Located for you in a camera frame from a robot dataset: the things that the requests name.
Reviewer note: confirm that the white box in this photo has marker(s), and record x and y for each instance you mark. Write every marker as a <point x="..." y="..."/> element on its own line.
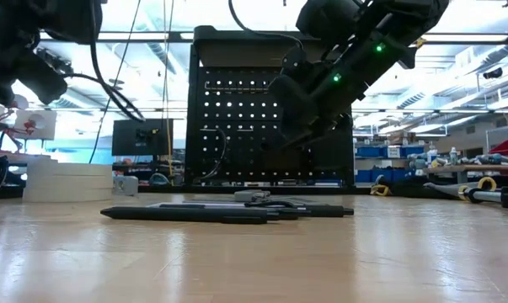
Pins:
<point x="47" y="130"/>

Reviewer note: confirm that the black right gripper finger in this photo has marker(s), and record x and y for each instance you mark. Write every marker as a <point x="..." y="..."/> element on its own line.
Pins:
<point x="317" y="132"/>

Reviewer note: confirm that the gray screwdriver bit holder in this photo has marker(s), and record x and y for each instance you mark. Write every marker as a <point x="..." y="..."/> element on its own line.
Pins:
<point x="247" y="196"/>

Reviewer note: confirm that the gray tool with yellow rim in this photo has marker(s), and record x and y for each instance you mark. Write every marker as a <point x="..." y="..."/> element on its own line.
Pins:
<point x="447" y="190"/>

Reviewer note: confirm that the black overhead beam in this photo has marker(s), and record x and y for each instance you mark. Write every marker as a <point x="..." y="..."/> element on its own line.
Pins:
<point x="178" y="36"/>

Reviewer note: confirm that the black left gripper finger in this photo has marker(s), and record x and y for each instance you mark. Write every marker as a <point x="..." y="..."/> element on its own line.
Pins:
<point x="45" y="84"/>

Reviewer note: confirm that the small grey box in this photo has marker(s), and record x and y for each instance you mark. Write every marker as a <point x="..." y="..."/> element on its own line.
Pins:
<point x="127" y="186"/>

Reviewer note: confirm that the black pegboard stand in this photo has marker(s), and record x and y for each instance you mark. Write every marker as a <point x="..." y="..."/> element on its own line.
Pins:
<point x="236" y="50"/>

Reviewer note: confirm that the black pegboard bin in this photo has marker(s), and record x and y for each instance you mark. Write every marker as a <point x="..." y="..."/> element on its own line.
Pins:
<point x="281" y="162"/>

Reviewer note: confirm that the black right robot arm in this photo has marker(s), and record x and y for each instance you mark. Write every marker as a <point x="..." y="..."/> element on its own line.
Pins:
<point x="405" y="17"/>

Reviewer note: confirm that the black pen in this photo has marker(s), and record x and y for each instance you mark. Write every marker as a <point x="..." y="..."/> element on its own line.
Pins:
<point x="321" y="210"/>
<point x="173" y="214"/>

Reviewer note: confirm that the wooden side table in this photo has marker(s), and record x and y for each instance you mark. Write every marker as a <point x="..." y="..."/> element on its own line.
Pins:
<point x="9" y="156"/>

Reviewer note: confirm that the wooden workbench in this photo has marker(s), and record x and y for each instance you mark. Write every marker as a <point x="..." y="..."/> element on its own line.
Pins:
<point x="489" y="168"/>

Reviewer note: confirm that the black ceiling device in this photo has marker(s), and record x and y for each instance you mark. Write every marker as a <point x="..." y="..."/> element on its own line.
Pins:
<point x="493" y="73"/>
<point x="51" y="61"/>

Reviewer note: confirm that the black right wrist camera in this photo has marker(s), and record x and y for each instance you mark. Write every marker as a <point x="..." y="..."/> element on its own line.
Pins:
<point x="291" y="101"/>

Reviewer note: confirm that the black monitor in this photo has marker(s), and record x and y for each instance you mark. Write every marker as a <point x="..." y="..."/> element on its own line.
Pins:
<point x="127" y="136"/>

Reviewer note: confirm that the white spray bottle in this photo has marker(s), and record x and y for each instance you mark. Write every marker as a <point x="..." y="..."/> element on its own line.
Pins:
<point x="453" y="157"/>

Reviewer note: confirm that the blue storage bin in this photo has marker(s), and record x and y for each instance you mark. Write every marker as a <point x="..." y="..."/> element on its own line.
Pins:
<point x="380" y="176"/>
<point x="411" y="151"/>
<point x="369" y="152"/>

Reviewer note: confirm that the white masking tape roll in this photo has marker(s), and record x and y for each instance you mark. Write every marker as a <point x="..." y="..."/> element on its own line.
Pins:
<point x="68" y="183"/>

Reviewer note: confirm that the metal pegboard hook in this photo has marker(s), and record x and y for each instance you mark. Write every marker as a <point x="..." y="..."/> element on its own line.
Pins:
<point x="209" y="129"/>
<point x="245" y="129"/>

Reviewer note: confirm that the yellow hanging hook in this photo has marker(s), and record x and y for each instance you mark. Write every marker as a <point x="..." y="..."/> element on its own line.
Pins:
<point x="421" y="42"/>

